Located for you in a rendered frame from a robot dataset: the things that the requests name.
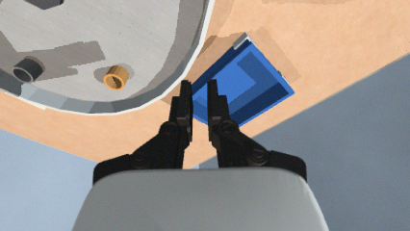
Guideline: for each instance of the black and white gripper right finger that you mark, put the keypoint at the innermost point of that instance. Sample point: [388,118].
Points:
[234,148]

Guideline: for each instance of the blue crate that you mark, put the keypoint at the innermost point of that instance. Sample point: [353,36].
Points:
[251,86]

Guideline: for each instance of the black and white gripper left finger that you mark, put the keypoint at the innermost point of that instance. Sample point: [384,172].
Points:
[165,150]

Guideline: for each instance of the bronze bushing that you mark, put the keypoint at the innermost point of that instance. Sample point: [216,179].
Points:
[120,73]

